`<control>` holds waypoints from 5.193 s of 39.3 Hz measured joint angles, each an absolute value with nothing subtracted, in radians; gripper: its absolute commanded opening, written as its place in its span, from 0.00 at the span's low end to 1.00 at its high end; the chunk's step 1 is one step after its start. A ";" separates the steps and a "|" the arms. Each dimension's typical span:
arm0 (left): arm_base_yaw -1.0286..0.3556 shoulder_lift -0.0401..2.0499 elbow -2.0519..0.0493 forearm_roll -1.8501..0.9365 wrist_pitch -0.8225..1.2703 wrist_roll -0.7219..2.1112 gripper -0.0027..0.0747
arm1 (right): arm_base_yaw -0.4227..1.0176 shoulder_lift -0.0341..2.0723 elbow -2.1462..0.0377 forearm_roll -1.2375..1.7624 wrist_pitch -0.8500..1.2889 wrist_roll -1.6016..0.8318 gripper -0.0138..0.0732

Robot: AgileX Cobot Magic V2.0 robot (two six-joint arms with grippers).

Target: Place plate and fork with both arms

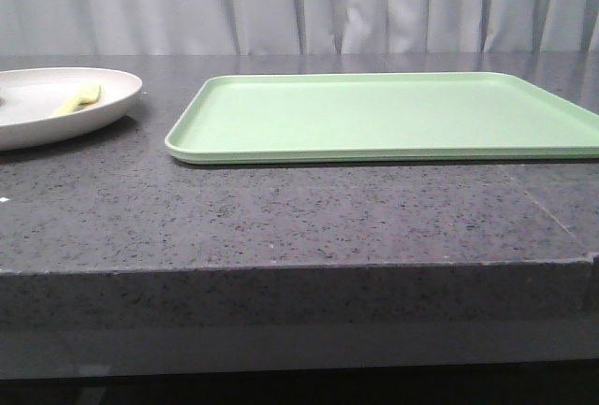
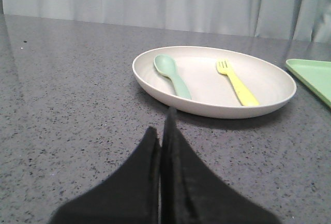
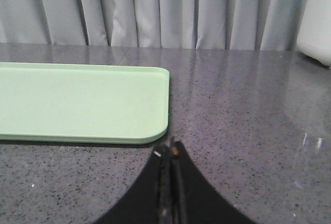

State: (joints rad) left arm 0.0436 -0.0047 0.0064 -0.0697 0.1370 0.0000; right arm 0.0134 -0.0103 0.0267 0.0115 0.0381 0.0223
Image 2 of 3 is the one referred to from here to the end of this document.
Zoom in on white round plate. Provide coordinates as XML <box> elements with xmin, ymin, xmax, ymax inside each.
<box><xmin>132</xmin><ymin>46</ymin><xmax>296</xmax><ymax>119</ymax></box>

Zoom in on yellow plastic fork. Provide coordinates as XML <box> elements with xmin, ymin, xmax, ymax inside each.
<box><xmin>216</xmin><ymin>59</ymin><xmax>260</xmax><ymax>107</ymax></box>

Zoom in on white curtain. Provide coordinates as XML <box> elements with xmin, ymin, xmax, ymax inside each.
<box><xmin>1</xmin><ymin>0</ymin><xmax>330</xmax><ymax>43</ymax></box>

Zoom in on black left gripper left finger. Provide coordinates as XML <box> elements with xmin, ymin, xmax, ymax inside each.
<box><xmin>50</xmin><ymin>127</ymin><xmax>161</xmax><ymax>223</ymax></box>

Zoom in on light green tray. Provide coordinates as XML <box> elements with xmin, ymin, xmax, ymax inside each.
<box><xmin>285</xmin><ymin>58</ymin><xmax>331</xmax><ymax>108</ymax></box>

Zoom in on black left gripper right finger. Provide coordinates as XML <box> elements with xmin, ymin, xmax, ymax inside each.
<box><xmin>160</xmin><ymin>107</ymin><xmax>280</xmax><ymax>223</ymax></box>

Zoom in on teal plastic spoon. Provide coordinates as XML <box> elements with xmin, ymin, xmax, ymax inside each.
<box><xmin>154</xmin><ymin>54</ymin><xmax>191</xmax><ymax>99</ymax></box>

